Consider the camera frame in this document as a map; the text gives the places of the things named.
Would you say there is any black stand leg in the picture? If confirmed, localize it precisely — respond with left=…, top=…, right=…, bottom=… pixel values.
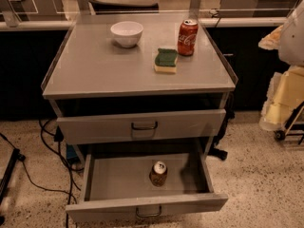
left=0, top=149, right=20, bottom=203

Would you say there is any white ceramic bowl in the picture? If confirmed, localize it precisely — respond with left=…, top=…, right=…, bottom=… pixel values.
left=110, top=21, right=143, bottom=48

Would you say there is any black floor cable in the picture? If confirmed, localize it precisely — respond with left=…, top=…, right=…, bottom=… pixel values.
left=0, top=118, right=84, bottom=228

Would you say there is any black wheeled cart base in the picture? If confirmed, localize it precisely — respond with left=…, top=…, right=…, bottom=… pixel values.
left=274, top=102, right=304, bottom=144

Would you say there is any blue power box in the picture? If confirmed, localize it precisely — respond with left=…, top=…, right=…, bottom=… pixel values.
left=66, top=144, right=79, bottom=164

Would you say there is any red cola can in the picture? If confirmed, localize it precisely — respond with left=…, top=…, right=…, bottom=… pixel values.
left=178, top=19, right=199, bottom=56

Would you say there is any grey top drawer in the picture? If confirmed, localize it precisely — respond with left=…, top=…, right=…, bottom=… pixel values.
left=57, top=109, right=225, bottom=144

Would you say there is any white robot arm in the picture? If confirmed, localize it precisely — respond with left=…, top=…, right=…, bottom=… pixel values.
left=258, top=1, right=304, bottom=131

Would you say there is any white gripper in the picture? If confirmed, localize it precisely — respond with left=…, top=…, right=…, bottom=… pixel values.
left=258, top=26, right=304, bottom=131

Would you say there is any grey open middle drawer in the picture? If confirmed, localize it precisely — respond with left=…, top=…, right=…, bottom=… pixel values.
left=66, top=153, right=228, bottom=222

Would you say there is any grey drawer cabinet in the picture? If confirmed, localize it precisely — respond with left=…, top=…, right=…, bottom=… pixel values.
left=40, top=12, right=239, bottom=166

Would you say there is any green yellow sponge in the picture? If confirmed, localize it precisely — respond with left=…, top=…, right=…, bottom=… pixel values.
left=154, top=48, right=178, bottom=73

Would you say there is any orange soda can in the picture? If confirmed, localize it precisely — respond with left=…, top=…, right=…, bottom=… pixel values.
left=149, top=161, right=168, bottom=187

